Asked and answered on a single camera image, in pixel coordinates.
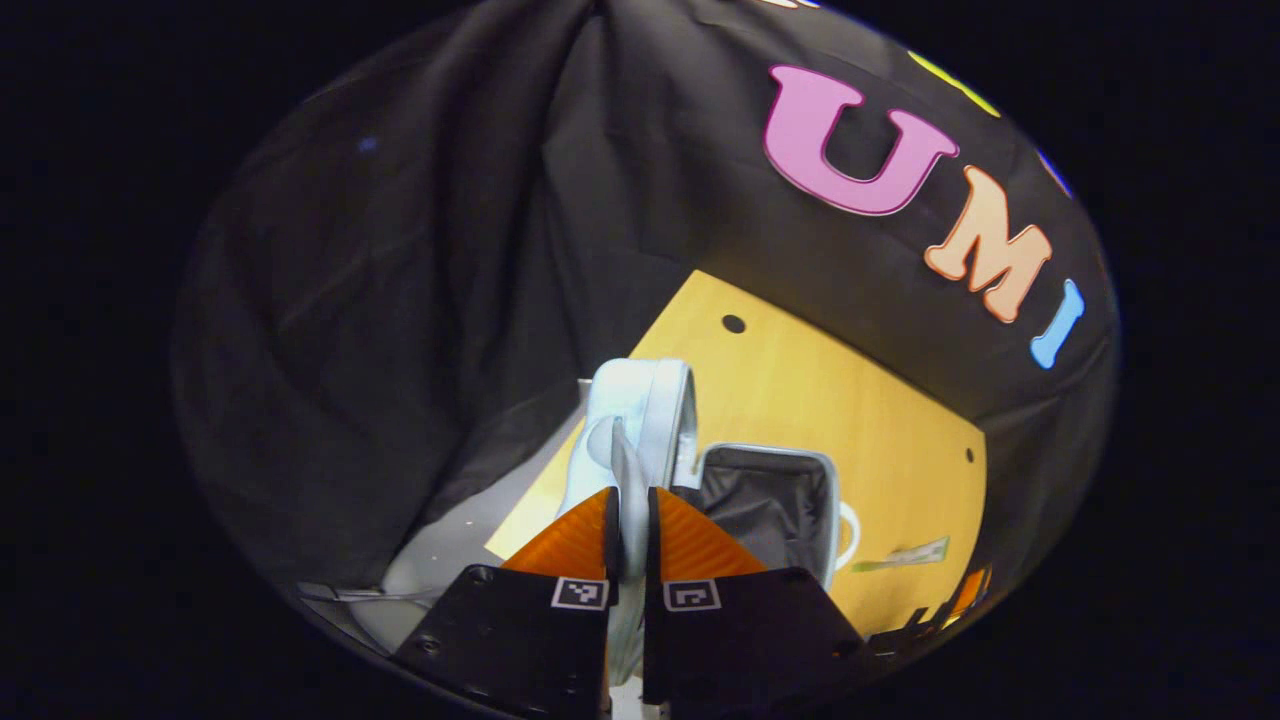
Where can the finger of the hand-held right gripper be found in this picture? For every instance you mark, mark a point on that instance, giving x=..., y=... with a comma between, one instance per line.
x=968, y=590

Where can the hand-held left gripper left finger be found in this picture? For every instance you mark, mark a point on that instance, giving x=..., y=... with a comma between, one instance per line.
x=510, y=640

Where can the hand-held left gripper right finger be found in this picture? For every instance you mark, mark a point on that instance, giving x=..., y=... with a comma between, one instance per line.
x=740, y=640

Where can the white green-capped cream tube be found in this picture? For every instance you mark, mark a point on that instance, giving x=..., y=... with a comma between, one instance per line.
x=905, y=555

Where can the light blue suitcase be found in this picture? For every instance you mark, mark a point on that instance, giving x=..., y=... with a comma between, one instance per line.
x=640, y=400

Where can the black backdrop cloth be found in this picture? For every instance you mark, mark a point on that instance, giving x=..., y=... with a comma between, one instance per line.
x=400, y=300

